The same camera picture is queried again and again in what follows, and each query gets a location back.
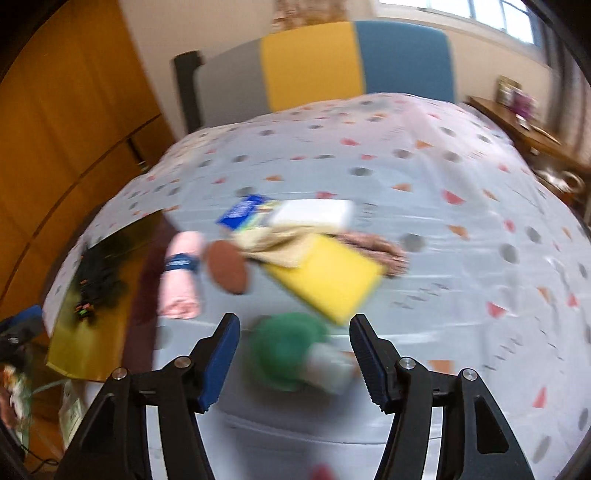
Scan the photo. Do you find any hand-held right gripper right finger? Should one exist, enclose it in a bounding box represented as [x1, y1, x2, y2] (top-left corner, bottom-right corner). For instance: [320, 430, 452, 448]
[349, 314, 536, 480]

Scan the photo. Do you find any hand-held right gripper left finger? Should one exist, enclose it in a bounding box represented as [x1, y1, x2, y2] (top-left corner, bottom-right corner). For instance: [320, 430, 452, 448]
[54, 313, 242, 480]

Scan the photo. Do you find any pink towel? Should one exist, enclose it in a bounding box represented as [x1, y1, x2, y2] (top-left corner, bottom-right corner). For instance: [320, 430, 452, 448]
[158, 231, 206, 320]

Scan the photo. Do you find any brown round pad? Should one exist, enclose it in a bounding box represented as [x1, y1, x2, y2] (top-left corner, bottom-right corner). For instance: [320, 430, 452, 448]
[204, 240, 252, 296]

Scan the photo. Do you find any yellow sponge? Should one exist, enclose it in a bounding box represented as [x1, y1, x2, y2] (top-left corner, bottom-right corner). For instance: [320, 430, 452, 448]
[263, 233, 386, 326]

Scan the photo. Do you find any pink-brown satin scrunchie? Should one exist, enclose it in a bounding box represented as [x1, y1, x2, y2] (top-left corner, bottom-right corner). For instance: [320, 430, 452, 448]
[332, 232, 409, 278]

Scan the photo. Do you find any dark brown box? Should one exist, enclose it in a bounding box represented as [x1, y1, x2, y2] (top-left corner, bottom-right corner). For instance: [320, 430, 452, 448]
[46, 210, 176, 381]

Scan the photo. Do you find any beige cloth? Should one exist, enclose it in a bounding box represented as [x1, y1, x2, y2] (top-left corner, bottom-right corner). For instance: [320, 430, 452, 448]
[233, 226, 324, 268]

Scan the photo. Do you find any black fuzzy item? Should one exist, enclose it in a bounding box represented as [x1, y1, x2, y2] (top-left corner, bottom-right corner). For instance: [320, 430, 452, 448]
[74, 240, 130, 319]

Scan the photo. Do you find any blue packet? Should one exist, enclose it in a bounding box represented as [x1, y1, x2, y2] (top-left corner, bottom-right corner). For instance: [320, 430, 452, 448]
[216, 195, 278, 230]

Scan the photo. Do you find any white sponge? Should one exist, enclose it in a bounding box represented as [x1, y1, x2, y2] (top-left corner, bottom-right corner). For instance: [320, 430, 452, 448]
[270, 199, 355, 232]

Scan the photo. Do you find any printed bed cover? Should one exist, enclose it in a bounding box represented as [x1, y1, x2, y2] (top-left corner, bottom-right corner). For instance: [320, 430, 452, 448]
[41, 92, 591, 480]

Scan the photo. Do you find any plastic bag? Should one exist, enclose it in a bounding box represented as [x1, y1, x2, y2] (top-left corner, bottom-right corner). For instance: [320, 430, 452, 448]
[60, 381, 86, 444]

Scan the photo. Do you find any wooden side table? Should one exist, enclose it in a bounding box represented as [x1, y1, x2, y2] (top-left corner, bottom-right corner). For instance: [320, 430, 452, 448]
[466, 95, 591, 199]

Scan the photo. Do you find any wooden wardrobe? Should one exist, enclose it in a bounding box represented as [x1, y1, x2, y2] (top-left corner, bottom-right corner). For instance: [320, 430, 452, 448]
[0, 0, 176, 305]

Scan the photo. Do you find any purple box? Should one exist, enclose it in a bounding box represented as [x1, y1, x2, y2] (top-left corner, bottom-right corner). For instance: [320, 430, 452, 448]
[512, 90, 536, 114]

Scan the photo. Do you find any grey yellow blue headboard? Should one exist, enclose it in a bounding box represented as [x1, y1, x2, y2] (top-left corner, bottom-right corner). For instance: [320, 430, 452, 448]
[194, 21, 455, 127]

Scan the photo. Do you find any small patterned box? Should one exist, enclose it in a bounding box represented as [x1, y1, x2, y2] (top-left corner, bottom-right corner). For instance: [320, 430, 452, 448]
[496, 76, 522, 107]

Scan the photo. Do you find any curtain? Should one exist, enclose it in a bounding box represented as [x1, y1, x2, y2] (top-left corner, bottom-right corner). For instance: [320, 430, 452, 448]
[549, 28, 591, 153]

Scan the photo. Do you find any window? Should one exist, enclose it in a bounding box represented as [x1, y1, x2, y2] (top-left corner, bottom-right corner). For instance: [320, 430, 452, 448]
[379, 0, 546, 47]

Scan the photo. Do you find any black bed post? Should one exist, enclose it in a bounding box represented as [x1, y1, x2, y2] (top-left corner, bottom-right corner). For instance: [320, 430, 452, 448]
[174, 52, 204, 134]

